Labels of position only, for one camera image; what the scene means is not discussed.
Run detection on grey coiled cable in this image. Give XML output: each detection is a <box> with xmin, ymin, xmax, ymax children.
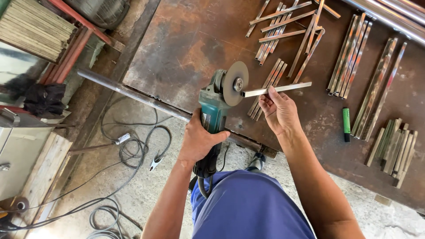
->
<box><xmin>86</xmin><ymin>197</ymin><xmax>144</xmax><ymax>239</ymax></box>

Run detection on green marker pen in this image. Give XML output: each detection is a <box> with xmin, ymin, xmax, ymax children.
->
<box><xmin>342</xmin><ymin>108</ymin><xmax>351</xmax><ymax>143</ymax></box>

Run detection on bundle of medium steel tubes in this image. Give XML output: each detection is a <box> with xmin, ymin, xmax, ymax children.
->
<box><xmin>247</xmin><ymin>58</ymin><xmax>288</xmax><ymax>121</ymax></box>

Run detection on person's right hand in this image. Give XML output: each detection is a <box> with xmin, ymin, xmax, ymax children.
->
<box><xmin>258</xmin><ymin>86</ymin><xmax>303</xmax><ymax>137</ymax></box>

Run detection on coil of steel wire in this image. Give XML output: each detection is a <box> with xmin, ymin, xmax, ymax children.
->
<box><xmin>62</xmin><ymin>0</ymin><xmax>131</xmax><ymax>31</ymax></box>

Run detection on metal ground clamp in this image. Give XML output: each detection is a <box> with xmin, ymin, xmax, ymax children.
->
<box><xmin>149</xmin><ymin>151</ymin><xmax>165</xmax><ymax>172</ymax></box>

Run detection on wooden plank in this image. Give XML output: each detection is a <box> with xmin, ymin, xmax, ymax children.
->
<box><xmin>11</xmin><ymin>132</ymin><xmax>73</xmax><ymax>239</ymax></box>

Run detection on grey metal cabinet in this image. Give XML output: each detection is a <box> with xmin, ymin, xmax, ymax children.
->
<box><xmin>0</xmin><ymin>107</ymin><xmax>72</xmax><ymax>202</ymax></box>

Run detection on person's shoe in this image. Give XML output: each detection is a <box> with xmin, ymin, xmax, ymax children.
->
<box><xmin>245</xmin><ymin>153</ymin><xmax>266</xmax><ymax>173</ymax></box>

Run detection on thin black cable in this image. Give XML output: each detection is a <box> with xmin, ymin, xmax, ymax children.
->
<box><xmin>100</xmin><ymin>96</ymin><xmax>174</xmax><ymax>144</ymax></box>

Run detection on white power socket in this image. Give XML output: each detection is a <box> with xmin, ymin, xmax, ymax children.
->
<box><xmin>114</xmin><ymin>133</ymin><xmax>131</xmax><ymax>145</ymax></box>

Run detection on black welding cable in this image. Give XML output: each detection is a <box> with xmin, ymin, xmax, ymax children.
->
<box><xmin>0</xmin><ymin>125</ymin><xmax>172</xmax><ymax>233</ymax></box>

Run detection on person's blue shorts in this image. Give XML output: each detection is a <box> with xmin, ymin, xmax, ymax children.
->
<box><xmin>191</xmin><ymin>169</ymin><xmax>316</xmax><ymax>239</ymax></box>

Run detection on row of long steel tubes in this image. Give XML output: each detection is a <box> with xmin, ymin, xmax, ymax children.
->
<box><xmin>327</xmin><ymin>13</ymin><xmax>373</xmax><ymax>100</ymax></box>

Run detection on dark flat steel bar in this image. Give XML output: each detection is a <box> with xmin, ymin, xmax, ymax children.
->
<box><xmin>68</xmin><ymin>0</ymin><xmax>162</xmax><ymax>150</ymax></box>

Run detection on red metal frame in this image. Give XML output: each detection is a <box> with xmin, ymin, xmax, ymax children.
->
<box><xmin>38</xmin><ymin>0</ymin><xmax>126</xmax><ymax>85</ymax></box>

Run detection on black grinder power cable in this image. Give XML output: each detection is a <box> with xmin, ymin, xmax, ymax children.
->
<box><xmin>189</xmin><ymin>143</ymin><xmax>232</xmax><ymax>200</ymax></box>

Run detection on rusty round steel pipe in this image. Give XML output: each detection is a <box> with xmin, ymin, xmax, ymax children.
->
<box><xmin>77</xmin><ymin>68</ymin><xmax>279</xmax><ymax>158</ymax></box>

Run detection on green angle grinder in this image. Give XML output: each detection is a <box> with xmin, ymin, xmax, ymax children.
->
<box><xmin>193</xmin><ymin>61</ymin><xmax>249</xmax><ymax>180</ymax></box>

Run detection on single steel square tube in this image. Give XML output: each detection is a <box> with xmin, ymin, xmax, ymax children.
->
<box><xmin>241</xmin><ymin>82</ymin><xmax>312</xmax><ymax>98</ymax></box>

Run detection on thin rusty rod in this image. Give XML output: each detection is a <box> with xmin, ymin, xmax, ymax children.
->
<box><xmin>68</xmin><ymin>142</ymin><xmax>117</xmax><ymax>156</ymax></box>

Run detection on loose long shiny steel tubes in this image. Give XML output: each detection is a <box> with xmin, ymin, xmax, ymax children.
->
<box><xmin>350</xmin><ymin>37</ymin><xmax>408</xmax><ymax>142</ymax></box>

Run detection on small wooden block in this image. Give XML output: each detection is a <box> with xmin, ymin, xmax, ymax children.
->
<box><xmin>375</xmin><ymin>194</ymin><xmax>393</xmax><ymax>207</ymax></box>

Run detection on long round polished steel pipes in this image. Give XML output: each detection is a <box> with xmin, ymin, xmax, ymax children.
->
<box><xmin>342</xmin><ymin>0</ymin><xmax>425</xmax><ymax>47</ymax></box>

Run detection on worn grinding disc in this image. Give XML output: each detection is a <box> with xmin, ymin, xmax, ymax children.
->
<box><xmin>11</xmin><ymin>197</ymin><xmax>30</xmax><ymax>214</ymax></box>

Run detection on heap of scattered steel tubes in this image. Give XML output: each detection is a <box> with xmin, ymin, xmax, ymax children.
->
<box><xmin>245</xmin><ymin>0</ymin><xmax>341</xmax><ymax>83</ymax></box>

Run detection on pile of short steel pieces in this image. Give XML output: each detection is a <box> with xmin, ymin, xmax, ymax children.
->
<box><xmin>365</xmin><ymin>118</ymin><xmax>418</xmax><ymax>189</ymax></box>

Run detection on person's left hand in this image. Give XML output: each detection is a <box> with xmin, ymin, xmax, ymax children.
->
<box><xmin>178</xmin><ymin>108</ymin><xmax>230</xmax><ymax>165</ymax></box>

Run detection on stack of pale flat strips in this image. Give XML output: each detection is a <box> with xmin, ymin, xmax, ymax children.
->
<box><xmin>0</xmin><ymin>0</ymin><xmax>79</xmax><ymax>64</ymax></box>

